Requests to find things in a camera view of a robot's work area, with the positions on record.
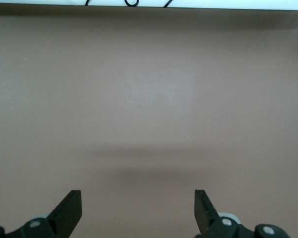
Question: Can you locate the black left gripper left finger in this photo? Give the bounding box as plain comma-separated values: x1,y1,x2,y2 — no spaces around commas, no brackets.
0,189,83,238

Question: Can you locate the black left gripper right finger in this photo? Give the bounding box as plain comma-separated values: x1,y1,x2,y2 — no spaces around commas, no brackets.
194,189,292,238

